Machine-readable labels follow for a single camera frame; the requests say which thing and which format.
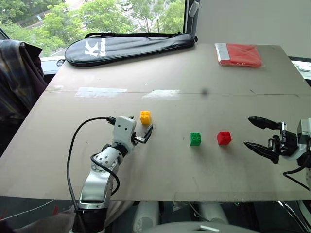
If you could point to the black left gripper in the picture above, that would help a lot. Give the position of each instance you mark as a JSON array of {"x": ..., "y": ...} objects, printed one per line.
[{"x": 133, "y": 140}]

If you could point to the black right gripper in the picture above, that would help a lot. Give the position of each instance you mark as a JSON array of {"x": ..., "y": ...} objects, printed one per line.
[{"x": 286, "y": 142}]

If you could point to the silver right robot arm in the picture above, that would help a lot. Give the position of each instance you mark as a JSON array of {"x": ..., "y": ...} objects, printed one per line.
[{"x": 306, "y": 167}]

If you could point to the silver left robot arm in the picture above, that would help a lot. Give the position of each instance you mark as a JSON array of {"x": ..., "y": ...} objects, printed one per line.
[{"x": 96, "y": 184}]

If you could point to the yellow toy brick cube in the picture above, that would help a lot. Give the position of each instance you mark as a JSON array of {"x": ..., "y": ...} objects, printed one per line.
[{"x": 145, "y": 117}]

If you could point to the red toy brick cube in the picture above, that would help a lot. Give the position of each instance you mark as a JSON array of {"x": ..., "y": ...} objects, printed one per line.
[{"x": 224, "y": 138}]

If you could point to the clear tape patch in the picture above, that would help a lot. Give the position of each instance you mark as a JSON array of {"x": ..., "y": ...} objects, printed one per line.
[
  {"x": 161, "y": 94},
  {"x": 100, "y": 92}
]

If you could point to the green toy brick cube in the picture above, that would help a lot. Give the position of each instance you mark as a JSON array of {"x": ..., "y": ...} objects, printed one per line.
[{"x": 195, "y": 139}]

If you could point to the white round object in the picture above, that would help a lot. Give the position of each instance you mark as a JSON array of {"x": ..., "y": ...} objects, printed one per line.
[{"x": 303, "y": 66}]

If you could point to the red packet in clear wrap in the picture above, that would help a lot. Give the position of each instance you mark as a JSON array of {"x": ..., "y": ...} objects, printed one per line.
[{"x": 243, "y": 55}]

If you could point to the black racket bag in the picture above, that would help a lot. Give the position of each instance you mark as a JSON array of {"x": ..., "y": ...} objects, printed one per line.
[{"x": 126, "y": 49}]

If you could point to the grey robot torso top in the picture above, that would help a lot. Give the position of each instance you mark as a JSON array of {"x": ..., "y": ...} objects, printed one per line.
[{"x": 194, "y": 228}]

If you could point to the dark patterned cloth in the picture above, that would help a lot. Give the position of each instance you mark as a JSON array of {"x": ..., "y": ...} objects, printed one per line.
[{"x": 17, "y": 80}]

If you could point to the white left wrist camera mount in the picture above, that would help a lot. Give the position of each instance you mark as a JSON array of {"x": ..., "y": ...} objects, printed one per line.
[{"x": 124, "y": 131}]

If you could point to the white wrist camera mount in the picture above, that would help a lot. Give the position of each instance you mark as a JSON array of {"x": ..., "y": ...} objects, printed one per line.
[
  {"x": 124, "y": 131},
  {"x": 305, "y": 132}
]

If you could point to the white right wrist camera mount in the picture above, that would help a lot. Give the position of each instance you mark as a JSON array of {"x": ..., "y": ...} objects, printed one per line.
[{"x": 305, "y": 132}]

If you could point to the dark window frame post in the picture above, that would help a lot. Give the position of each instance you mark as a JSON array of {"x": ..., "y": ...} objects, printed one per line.
[{"x": 188, "y": 17}]

